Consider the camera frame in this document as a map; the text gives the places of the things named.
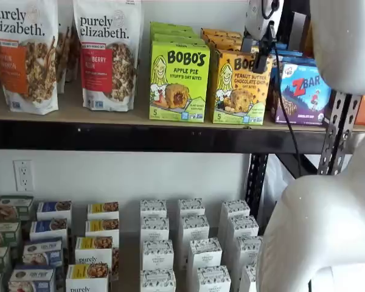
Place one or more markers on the granola bag red label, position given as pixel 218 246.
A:
pixel 109 76

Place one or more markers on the orange Bobo's peanut butter box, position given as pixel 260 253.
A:
pixel 219 30
pixel 222 36
pixel 240 97
pixel 225 45

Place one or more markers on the blue purple Zbar box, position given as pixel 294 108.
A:
pixel 281 46
pixel 289 53
pixel 301 97
pixel 295 60

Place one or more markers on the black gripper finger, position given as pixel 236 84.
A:
pixel 263 61

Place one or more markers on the white floral print box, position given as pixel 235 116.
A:
pixel 157 281
pixel 213 280
pixel 242 226
pixel 248 251
pixel 157 255
pixel 153 208
pixel 234 208
pixel 154 228
pixel 191 207
pixel 204 254
pixel 248 278
pixel 194 226

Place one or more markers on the blue label granola box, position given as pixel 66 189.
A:
pixel 32 278
pixel 42 252
pixel 54 210
pixel 48 228

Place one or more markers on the white wall power outlet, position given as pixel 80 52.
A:
pixel 22 175

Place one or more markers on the tan wooden shelf board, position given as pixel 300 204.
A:
pixel 70 103

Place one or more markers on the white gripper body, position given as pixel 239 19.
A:
pixel 253 18

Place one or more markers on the green Bobo's apple pie box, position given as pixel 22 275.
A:
pixel 176 39
pixel 173 32
pixel 170 25
pixel 179 85

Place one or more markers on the yellow label granola box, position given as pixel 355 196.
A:
pixel 93 251
pixel 102 227
pixel 86 278
pixel 102 210

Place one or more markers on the white paper wall label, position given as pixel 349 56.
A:
pixel 133 2

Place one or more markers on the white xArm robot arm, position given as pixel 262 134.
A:
pixel 322 213

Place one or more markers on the granola bag orange label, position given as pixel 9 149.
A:
pixel 24 76

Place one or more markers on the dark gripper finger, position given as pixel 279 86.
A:
pixel 247 44

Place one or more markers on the black metal shelf rack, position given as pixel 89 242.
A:
pixel 140 137

